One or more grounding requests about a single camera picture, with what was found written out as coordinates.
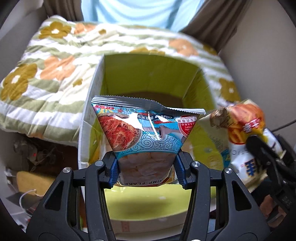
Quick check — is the green cardboard box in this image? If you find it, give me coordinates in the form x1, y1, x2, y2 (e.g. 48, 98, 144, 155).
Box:
78, 54, 223, 239

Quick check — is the left brown curtain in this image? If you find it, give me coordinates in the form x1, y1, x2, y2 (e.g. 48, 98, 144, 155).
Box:
43, 0, 84, 21

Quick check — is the blue shrimp flake bag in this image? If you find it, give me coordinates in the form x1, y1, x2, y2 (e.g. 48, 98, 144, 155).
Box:
91, 95, 206, 187

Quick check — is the right brown curtain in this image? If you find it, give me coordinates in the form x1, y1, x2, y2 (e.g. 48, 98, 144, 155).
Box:
181, 0, 251, 52

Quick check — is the floral striped duvet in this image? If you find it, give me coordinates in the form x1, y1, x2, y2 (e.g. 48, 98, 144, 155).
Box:
1, 16, 240, 146

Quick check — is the light blue hanging cloth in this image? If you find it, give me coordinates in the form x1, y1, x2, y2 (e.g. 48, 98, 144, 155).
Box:
81, 0, 204, 32

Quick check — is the brown curtain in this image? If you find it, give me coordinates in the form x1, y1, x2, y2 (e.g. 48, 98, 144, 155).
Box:
181, 0, 251, 52
43, 0, 84, 21

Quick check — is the orange white chip bag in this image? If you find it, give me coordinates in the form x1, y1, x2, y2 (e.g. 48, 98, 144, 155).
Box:
198, 99, 283, 191

